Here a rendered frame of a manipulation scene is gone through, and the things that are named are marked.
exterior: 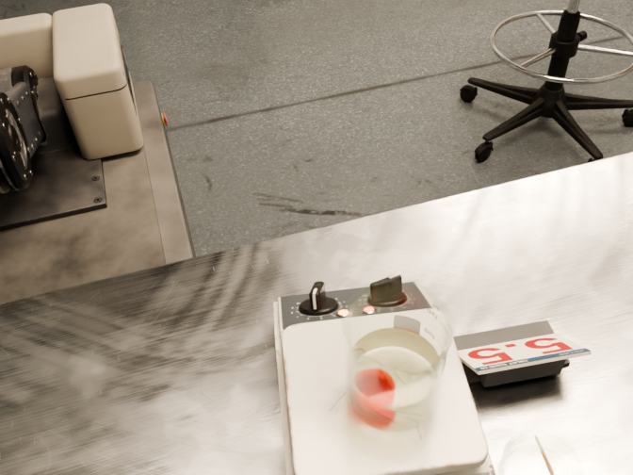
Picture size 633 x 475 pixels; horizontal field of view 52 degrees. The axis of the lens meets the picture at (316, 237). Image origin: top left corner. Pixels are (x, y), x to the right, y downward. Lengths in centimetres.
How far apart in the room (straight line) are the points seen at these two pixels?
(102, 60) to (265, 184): 69
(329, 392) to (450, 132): 168
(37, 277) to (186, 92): 121
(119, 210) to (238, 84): 109
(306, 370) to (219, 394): 12
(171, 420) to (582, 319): 36
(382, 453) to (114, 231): 94
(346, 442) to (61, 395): 26
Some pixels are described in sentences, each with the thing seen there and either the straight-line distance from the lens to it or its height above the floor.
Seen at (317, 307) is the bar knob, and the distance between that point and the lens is 51.
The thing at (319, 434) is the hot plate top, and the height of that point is 84.
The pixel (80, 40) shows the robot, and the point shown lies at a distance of 146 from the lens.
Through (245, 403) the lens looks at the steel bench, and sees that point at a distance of 54.
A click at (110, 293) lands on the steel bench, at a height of 75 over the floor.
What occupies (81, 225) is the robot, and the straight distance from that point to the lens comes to 132.
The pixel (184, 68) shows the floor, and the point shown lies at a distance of 246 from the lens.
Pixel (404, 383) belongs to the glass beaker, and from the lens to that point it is 37.
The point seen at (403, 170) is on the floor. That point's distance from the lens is 191.
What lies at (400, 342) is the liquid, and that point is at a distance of 42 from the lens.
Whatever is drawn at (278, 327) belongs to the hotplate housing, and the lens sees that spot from 51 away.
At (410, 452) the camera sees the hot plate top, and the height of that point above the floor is 84.
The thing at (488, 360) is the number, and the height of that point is 78.
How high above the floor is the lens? 121
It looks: 45 degrees down
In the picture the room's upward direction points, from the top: 3 degrees counter-clockwise
